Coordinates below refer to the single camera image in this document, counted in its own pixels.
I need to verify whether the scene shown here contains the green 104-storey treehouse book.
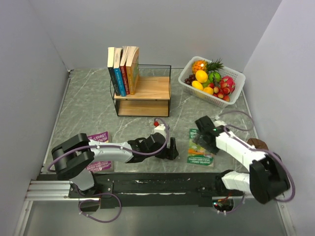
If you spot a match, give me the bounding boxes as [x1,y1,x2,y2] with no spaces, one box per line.
[187,128,214,167]

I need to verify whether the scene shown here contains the orange 39-storey treehouse book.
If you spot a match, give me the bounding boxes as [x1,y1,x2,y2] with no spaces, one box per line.
[126,46,139,95]

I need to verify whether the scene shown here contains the red 13-storey treehouse book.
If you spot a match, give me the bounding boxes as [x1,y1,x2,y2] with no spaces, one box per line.
[120,46,130,95]

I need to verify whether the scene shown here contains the blue comic cover book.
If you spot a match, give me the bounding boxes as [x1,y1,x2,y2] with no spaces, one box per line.
[114,47,126,97]

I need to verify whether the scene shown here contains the dark grey cover book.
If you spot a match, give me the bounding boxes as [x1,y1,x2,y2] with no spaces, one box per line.
[107,47,121,95]

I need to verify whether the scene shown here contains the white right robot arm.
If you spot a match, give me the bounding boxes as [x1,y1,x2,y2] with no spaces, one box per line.
[193,116,295,204]

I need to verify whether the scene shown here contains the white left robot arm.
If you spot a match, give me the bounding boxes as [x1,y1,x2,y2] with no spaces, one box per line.
[47,133,179,198]

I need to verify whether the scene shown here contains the yellow lemon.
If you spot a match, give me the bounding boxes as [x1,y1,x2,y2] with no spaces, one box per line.
[191,80,204,91]

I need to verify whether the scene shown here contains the brown round object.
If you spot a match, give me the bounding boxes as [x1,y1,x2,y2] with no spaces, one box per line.
[247,138,268,150]

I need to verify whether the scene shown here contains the wooden two-tier metal shelf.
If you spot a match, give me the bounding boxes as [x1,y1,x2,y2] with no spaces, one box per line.
[109,64,171,118]

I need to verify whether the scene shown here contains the green apple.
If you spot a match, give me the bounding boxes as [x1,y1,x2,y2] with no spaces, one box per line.
[208,71,221,83]

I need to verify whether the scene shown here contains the orange round fruit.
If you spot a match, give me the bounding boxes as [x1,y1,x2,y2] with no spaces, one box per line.
[195,70,208,84]

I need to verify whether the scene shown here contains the pink dragon fruit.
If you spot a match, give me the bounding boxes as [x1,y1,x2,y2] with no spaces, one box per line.
[220,76,235,95]

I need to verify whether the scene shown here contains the dark purple grapes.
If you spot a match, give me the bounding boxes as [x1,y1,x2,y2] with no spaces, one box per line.
[184,74,196,86]

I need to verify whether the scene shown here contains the white plastic fruit basket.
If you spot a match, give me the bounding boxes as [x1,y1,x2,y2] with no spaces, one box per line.
[178,56,246,108]

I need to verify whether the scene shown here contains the orange spiky fruit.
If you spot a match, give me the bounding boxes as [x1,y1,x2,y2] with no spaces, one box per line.
[191,60,208,75]

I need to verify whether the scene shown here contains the purple 117-storey treehouse book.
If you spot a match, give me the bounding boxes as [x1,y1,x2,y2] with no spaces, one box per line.
[86,131,114,173]

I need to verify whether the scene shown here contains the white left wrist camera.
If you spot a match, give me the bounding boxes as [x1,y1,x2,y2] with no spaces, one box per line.
[153,118,168,141]

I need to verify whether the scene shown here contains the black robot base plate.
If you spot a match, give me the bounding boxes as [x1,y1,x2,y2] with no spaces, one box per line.
[68,173,243,209]

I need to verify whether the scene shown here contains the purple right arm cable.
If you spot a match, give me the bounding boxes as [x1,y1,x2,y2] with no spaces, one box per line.
[216,110,296,214]

